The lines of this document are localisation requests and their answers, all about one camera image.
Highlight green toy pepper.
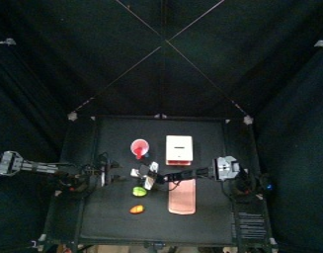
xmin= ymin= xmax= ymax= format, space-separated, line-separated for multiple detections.
xmin=131 ymin=186 xmax=149 ymax=198

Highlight red toy cup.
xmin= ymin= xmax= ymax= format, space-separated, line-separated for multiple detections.
xmin=129 ymin=138 xmax=152 ymax=161

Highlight orange toy carrot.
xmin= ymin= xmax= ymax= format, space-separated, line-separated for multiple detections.
xmin=128 ymin=204 xmax=147 ymax=215

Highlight pink rectangular tray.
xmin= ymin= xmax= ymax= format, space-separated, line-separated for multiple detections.
xmin=165 ymin=178 xmax=197 ymax=216

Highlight white box with red base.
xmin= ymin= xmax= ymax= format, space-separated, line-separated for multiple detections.
xmin=163 ymin=134 xmax=195 ymax=167

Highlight white text label sticker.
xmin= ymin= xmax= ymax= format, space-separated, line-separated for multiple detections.
xmin=236 ymin=211 xmax=269 ymax=241

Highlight thin brace cord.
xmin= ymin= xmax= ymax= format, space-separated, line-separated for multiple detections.
xmin=113 ymin=0 xmax=249 ymax=118
xmin=69 ymin=0 xmax=227 ymax=115

